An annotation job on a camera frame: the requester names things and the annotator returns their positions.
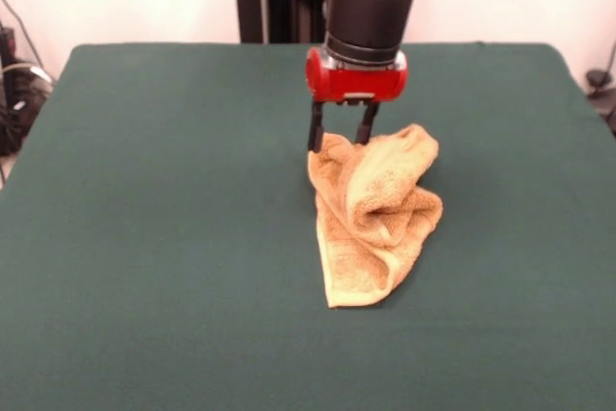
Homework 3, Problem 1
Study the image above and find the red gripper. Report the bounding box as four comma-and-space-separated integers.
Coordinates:
305, 47, 409, 153

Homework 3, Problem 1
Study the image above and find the orange terry towel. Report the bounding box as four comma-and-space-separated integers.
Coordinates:
306, 124, 445, 310

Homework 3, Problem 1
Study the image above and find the dark green table cloth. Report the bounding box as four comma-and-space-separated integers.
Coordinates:
0, 42, 616, 411

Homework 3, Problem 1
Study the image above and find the black cable bundle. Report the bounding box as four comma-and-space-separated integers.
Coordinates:
0, 60, 55, 158

